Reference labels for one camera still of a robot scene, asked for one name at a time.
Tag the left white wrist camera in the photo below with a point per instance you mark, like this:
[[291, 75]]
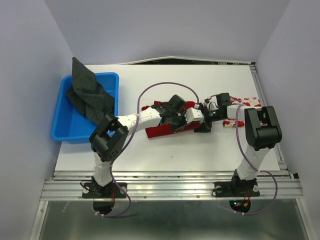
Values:
[[193, 115]]

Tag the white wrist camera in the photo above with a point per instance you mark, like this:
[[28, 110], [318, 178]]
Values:
[[210, 103], [193, 115]]

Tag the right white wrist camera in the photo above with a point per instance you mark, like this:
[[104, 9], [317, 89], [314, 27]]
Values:
[[210, 103]]

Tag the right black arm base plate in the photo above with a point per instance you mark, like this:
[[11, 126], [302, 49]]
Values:
[[226, 189]]

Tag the white red poppy skirt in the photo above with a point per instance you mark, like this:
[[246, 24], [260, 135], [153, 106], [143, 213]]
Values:
[[230, 122]]

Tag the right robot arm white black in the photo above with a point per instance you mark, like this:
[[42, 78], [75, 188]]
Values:
[[262, 133]]

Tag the aluminium frame rail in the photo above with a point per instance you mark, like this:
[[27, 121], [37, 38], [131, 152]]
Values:
[[184, 185]]

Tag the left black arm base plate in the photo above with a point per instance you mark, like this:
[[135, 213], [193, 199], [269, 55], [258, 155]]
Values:
[[105, 191]]

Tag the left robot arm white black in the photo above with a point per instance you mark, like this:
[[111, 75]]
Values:
[[113, 134]]

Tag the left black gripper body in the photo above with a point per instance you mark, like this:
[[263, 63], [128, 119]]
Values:
[[178, 120]]

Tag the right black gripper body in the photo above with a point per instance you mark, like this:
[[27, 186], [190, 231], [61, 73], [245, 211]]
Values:
[[210, 116]]

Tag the blue plastic bin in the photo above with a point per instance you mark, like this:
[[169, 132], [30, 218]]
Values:
[[68, 124]]

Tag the dark grey dotted skirt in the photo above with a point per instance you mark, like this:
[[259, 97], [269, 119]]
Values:
[[87, 95]]

